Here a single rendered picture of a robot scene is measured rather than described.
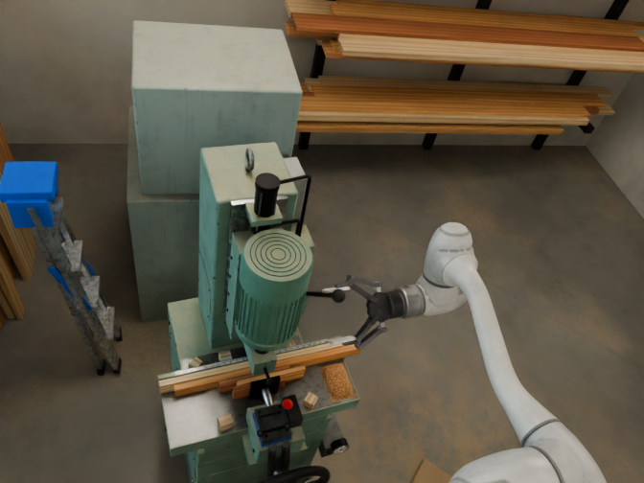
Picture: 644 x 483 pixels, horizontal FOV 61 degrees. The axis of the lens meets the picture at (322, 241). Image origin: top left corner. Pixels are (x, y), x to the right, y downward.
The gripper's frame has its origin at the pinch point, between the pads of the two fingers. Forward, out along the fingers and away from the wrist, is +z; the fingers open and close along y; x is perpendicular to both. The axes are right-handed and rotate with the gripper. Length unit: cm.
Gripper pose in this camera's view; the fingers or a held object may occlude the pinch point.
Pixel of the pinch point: (331, 316)
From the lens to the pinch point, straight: 144.7
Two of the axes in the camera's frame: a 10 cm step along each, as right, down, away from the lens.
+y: -1.2, -9.9, -0.6
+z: -9.3, 1.3, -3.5
